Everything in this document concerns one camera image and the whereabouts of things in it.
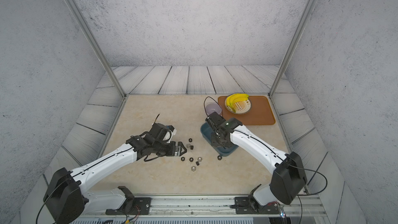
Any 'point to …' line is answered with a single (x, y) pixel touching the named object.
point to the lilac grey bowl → (212, 107)
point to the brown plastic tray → (262, 111)
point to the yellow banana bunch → (235, 98)
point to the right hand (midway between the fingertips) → (218, 142)
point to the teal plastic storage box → (206, 131)
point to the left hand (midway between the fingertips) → (182, 152)
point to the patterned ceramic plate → (241, 107)
